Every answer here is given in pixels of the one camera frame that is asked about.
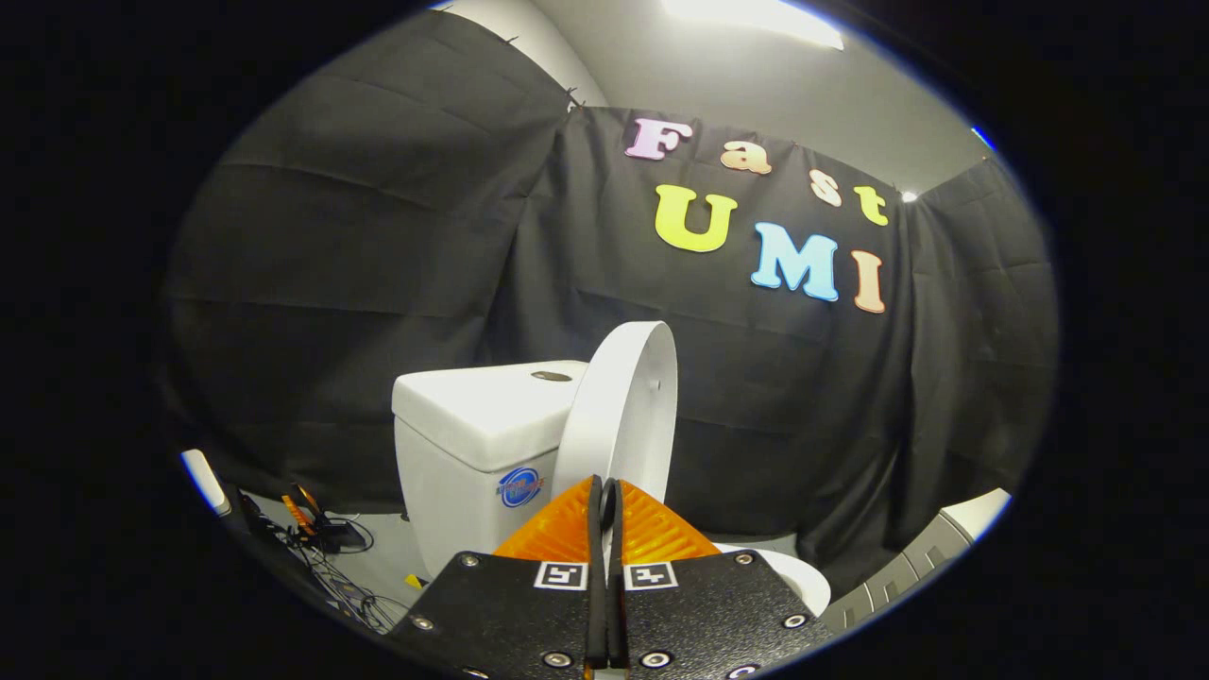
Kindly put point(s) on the white toilet with tank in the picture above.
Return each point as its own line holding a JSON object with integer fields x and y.
{"x": 463, "y": 425}

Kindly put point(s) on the white cabinet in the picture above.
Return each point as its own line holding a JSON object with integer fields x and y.
{"x": 945, "y": 543}

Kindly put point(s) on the orange black tool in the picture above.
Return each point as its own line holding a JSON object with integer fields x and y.
{"x": 300, "y": 510}

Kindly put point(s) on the black backdrop cloth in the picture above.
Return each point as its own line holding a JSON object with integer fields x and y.
{"x": 378, "y": 236}

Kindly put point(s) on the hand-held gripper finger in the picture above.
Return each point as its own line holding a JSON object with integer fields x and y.
{"x": 595, "y": 586}
{"x": 616, "y": 586}

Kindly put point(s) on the white toilet lid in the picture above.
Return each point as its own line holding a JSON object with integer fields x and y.
{"x": 614, "y": 416}

